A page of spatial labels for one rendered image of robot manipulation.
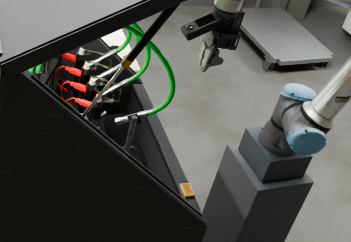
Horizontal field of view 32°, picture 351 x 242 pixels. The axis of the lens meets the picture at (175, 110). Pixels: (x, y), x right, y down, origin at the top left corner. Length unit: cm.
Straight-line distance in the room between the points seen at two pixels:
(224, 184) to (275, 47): 230
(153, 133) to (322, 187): 179
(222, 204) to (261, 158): 30
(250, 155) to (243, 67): 222
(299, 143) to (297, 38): 281
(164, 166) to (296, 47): 281
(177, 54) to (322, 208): 153
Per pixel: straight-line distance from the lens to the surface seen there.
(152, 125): 197
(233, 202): 226
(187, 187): 177
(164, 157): 187
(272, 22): 481
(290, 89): 203
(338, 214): 346
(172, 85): 157
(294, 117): 195
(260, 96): 410
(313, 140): 193
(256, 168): 215
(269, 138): 211
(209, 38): 171
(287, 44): 455
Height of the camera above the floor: 214
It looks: 35 degrees down
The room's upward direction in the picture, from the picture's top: 16 degrees clockwise
